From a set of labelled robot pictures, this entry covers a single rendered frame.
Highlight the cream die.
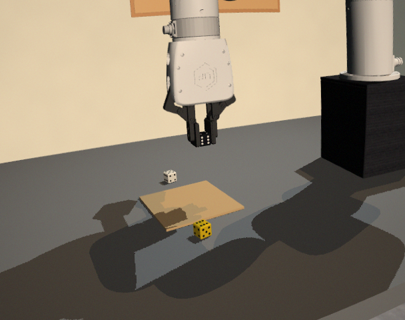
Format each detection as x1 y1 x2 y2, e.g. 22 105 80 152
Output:
163 170 177 183

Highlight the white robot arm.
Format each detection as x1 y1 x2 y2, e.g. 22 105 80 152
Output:
163 0 403 81

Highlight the yellow die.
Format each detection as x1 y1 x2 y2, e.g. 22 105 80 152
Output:
193 219 212 239

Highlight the orange flat mat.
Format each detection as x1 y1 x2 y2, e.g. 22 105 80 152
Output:
139 181 244 231

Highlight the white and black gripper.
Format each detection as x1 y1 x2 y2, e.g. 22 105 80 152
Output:
163 35 236 147

